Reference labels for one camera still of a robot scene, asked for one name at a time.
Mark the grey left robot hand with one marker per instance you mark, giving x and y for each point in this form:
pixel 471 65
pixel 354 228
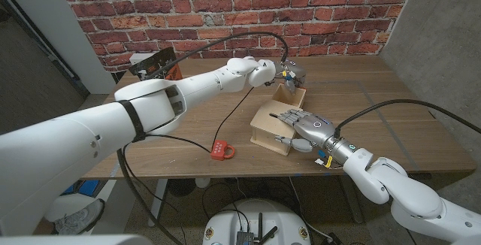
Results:
pixel 295 72

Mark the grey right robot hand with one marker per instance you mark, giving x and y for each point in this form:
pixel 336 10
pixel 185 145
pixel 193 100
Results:
pixel 313 128

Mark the wooden drawer with red front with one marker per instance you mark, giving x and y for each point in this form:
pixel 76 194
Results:
pixel 291 100

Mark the wooden box with slot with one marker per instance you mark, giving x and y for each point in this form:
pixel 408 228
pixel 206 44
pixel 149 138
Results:
pixel 268 124

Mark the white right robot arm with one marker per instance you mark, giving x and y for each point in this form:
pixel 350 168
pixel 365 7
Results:
pixel 406 192

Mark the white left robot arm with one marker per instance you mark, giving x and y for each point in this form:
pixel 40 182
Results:
pixel 94 136

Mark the black orange snack package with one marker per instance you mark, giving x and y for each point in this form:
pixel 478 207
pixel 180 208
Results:
pixel 156 66

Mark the grey table leg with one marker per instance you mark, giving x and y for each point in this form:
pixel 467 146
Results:
pixel 347 200

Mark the red padlock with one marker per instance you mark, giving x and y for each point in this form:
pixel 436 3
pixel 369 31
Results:
pixel 218 149

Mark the black antenna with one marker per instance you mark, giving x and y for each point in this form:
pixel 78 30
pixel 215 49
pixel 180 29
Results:
pixel 270 234
pixel 260 226

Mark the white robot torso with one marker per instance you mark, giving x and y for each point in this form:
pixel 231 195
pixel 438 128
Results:
pixel 225 222

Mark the grey finned electronics module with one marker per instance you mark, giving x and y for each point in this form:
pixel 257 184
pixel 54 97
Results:
pixel 244 238

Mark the black round floor object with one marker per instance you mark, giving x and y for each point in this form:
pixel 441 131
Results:
pixel 182 188

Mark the white table leg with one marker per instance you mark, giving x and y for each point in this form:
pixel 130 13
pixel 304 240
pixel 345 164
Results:
pixel 157 207

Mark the white floor base blue pads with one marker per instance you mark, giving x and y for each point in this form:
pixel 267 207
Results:
pixel 88 187

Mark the grey sneaker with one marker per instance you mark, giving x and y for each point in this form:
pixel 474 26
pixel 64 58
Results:
pixel 82 216

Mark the printed brick wall backdrop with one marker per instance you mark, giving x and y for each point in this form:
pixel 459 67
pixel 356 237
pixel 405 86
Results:
pixel 244 4

